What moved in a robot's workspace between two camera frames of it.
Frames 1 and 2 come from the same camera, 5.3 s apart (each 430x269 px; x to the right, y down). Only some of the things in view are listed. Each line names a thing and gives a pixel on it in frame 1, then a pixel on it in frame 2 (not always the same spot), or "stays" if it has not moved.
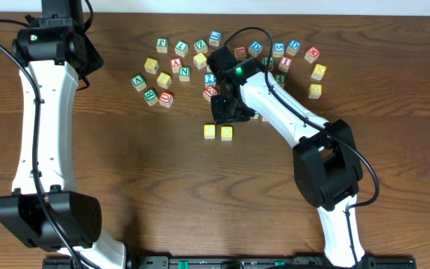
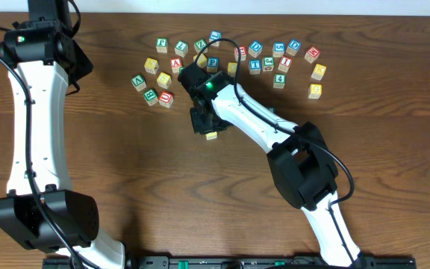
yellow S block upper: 200,60 stays
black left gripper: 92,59 -> 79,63
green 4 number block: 281,79 stays
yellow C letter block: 209,131 stays
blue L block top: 215,38 stays
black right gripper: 222,110 -> 203,122
